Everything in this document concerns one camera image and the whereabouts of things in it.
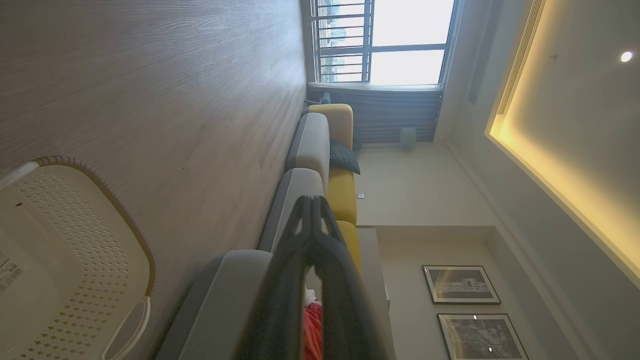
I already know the cream plastic laundry basket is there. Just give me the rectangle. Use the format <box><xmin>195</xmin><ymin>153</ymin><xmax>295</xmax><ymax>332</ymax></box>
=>
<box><xmin>0</xmin><ymin>156</ymin><xmax>156</xmax><ymax>360</ymax></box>

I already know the window with metal railing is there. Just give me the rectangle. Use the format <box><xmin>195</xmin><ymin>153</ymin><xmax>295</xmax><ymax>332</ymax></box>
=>
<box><xmin>309</xmin><ymin>0</ymin><xmax>458</xmax><ymax>89</ymax></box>

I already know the grey sofa with yellow back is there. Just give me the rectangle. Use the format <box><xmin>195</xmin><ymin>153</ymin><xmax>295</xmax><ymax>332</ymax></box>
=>
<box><xmin>155</xmin><ymin>103</ymin><xmax>391</xmax><ymax>360</ymax></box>

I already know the white barcode label sticker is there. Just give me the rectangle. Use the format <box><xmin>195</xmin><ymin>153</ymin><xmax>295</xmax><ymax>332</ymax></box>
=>
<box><xmin>0</xmin><ymin>251</ymin><xmax>24</xmax><ymax>296</ymax></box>

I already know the large framed black white picture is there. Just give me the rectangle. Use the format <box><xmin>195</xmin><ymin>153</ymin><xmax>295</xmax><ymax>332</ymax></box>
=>
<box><xmin>437</xmin><ymin>313</ymin><xmax>530</xmax><ymax>360</ymax></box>

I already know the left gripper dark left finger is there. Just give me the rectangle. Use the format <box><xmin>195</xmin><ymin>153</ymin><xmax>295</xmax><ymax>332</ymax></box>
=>
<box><xmin>234</xmin><ymin>195</ymin><xmax>316</xmax><ymax>360</ymax></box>

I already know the red and white clothing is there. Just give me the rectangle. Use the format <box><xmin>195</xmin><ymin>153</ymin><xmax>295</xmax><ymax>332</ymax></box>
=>
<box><xmin>302</xmin><ymin>284</ymin><xmax>324</xmax><ymax>360</ymax></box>

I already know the dark grey throw pillow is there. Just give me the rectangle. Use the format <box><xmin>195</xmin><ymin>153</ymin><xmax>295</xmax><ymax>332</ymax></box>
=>
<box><xmin>329</xmin><ymin>140</ymin><xmax>361</xmax><ymax>175</ymax></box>

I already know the dark slatted radiator cover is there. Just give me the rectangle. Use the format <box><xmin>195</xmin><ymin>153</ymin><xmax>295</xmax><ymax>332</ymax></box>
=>
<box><xmin>306</xmin><ymin>82</ymin><xmax>444</xmax><ymax>147</ymax></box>

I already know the small framed black white picture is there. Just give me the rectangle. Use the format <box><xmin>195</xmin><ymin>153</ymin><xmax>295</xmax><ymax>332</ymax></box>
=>
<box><xmin>422</xmin><ymin>265</ymin><xmax>502</xmax><ymax>305</ymax></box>

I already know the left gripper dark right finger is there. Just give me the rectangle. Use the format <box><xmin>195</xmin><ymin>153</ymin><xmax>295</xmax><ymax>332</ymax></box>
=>
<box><xmin>313</xmin><ymin>195</ymin><xmax>387</xmax><ymax>360</ymax></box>

